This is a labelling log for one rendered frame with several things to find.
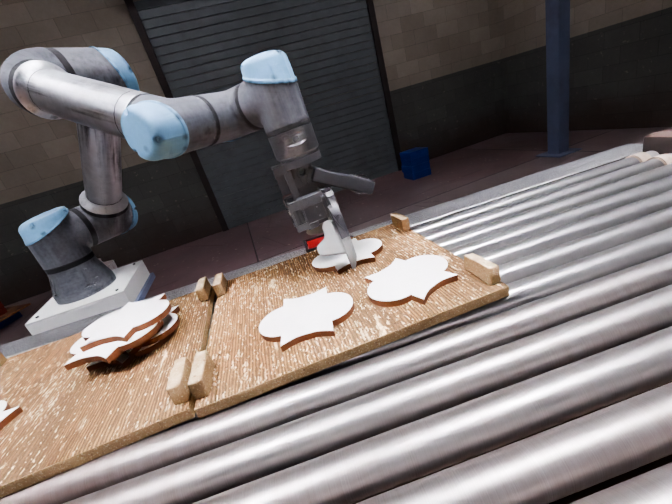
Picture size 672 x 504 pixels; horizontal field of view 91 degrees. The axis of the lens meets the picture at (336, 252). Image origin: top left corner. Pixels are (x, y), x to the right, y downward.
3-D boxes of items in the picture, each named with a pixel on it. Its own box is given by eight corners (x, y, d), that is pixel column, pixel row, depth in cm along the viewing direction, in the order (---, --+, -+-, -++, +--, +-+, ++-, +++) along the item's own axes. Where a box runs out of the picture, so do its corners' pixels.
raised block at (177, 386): (182, 374, 44) (172, 358, 42) (196, 369, 44) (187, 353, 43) (173, 408, 38) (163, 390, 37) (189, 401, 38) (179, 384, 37)
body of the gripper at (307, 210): (294, 226, 63) (269, 165, 58) (335, 209, 64) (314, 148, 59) (300, 237, 56) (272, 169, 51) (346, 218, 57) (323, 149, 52)
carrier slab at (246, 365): (222, 289, 70) (219, 283, 69) (398, 227, 75) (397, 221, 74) (198, 420, 38) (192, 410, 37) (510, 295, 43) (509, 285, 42)
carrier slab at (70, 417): (7, 366, 64) (2, 359, 63) (215, 290, 70) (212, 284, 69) (-228, 594, 32) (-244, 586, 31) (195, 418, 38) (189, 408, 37)
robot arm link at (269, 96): (257, 65, 55) (296, 44, 50) (282, 131, 59) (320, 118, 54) (223, 69, 49) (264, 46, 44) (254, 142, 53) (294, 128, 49)
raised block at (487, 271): (463, 270, 48) (461, 254, 47) (474, 265, 49) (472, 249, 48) (490, 287, 43) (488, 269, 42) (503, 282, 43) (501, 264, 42)
